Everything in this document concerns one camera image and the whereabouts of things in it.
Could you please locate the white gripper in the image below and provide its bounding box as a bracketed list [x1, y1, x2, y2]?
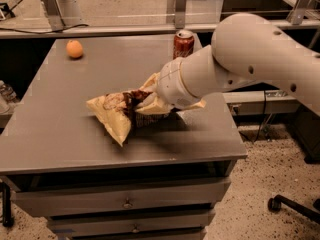
[134, 57, 200, 115]

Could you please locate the brown chip bag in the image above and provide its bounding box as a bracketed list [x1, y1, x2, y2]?
[85, 71, 207, 148]

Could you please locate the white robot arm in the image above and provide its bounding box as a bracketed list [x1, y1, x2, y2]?
[136, 13, 320, 115]

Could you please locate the red cola can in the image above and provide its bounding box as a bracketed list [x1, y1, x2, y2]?
[173, 29, 194, 59]

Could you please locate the orange fruit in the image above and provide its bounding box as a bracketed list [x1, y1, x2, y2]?
[66, 40, 83, 59]

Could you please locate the grey drawer cabinet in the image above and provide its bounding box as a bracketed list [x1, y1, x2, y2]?
[0, 35, 246, 240]

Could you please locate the upper grey drawer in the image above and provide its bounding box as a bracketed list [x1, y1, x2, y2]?
[13, 178, 230, 217]

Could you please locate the grey drawer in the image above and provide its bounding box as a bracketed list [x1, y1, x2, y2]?
[49, 209, 214, 238]
[13, 178, 230, 217]

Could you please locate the lower grey drawer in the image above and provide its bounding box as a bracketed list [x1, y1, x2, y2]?
[49, 209, 214, 238]

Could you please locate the black office chair base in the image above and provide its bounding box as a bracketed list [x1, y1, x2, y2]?
[268, 195, 320, 224]

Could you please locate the metal railing frame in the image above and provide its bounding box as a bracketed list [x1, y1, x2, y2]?
[0, 0, 320, 40]

